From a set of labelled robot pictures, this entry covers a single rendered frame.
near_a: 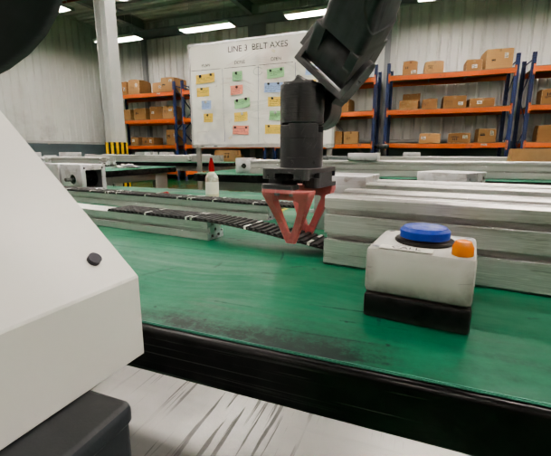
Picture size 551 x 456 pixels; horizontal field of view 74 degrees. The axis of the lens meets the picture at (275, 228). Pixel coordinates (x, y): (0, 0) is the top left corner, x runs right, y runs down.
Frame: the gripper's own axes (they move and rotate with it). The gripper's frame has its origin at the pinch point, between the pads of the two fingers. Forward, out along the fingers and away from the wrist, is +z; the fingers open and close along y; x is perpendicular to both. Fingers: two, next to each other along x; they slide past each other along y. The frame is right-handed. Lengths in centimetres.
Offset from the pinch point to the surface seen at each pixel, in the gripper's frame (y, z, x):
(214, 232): -0.4, 1.5, 14.6
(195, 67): 261, -91, 234
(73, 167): 27, -6, 91
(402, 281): -16.9, -1.3, -16.5
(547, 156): 217, -8, -56
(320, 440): 28, 58, 6
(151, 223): -1.6, 1.1, 27.1
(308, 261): -4.6, 2.3, -3.3
